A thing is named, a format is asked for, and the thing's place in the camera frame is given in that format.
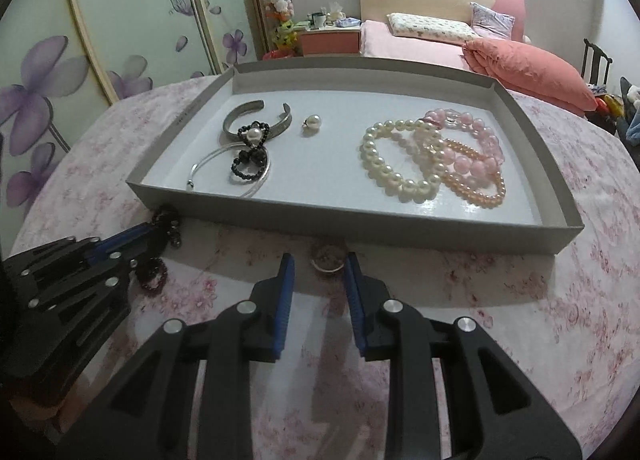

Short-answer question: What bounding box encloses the silver cuff bracelet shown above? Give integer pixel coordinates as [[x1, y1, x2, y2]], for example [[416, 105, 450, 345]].
[[221, 100, 293, 145]]

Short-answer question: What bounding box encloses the dark wooden chair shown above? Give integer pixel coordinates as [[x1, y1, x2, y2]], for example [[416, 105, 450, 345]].
[[582, 38, 613, 85]]

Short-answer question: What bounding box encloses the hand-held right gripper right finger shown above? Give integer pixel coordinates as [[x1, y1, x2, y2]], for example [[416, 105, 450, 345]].
[[345, 252, 584, 460]]

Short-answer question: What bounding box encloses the white patterned pillow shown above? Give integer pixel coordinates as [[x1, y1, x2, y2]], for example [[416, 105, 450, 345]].
[[387, 12, 478, 45]]

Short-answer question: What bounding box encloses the coral quilt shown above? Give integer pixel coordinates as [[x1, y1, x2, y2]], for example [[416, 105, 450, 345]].
[[462, 37, 598, 115]]

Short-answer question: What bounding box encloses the peach pearl bracelet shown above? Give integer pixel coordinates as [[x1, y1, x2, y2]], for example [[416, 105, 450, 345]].
[[425, 137, 507, 209]]

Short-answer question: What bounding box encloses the pink bed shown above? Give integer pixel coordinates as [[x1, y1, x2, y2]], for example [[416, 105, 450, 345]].
[[360, 20, 473, 73]]

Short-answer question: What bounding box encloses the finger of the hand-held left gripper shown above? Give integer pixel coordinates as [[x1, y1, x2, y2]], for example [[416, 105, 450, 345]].
[[27, 254, 140, 343], [4, 222, 167, 291]]

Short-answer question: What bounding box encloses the floral sliding wardrobe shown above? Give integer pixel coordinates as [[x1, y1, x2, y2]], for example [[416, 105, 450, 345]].
[[0, 0, 266, 241]]

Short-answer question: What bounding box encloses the small ring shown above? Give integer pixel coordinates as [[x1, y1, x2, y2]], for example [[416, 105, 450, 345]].
[[310, 245, 346, 271]]

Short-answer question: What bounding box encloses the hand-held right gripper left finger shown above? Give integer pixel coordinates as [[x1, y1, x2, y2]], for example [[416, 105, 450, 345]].
[[57, 253, 296, 460]]

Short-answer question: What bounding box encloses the grey cardboard tray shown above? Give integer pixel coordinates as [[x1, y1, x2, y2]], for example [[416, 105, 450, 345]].
[[125, 56, 586, 257]]

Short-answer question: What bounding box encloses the silver bangle with pearl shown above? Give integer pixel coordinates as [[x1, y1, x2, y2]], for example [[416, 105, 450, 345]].
[[187, 122, 273, 198]]

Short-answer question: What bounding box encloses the black bead bracelet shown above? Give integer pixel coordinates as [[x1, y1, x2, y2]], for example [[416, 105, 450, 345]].
[[231, 124, 272, 184]]

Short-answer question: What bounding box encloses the dark red bead bracelet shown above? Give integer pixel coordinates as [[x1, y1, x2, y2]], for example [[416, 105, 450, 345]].
[[137, 207, 182, 291]]

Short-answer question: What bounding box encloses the pink bead bracelet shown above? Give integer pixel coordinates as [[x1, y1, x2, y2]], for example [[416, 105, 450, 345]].
[[410, 108, 503, 178]]

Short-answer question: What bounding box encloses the lavender pillow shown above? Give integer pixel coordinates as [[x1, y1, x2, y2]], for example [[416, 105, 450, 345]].
[[470, 2, 516, 38]]

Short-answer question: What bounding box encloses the white pearl bracelet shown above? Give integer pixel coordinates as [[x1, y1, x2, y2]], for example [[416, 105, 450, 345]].
[[360, 120, 450, 203]]

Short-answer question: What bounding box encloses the pink nightstand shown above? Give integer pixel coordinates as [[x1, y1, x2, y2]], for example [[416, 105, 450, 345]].
[[297, 22, 363, 56]]

